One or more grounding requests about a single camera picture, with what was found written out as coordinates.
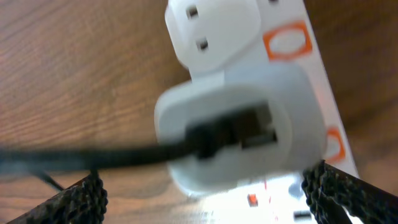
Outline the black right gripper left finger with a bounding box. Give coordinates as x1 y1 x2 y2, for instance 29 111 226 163
7 170 108 224

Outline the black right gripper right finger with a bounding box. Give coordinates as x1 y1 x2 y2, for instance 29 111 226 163
301 161 397 224

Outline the black USB charging cable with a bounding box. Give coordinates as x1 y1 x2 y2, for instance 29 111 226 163
0 104 278 192

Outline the white power strip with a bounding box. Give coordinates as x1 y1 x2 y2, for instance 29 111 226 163
168 0 357 223

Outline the white USB wall charger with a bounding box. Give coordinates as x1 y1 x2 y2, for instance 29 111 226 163
154 0 328 197

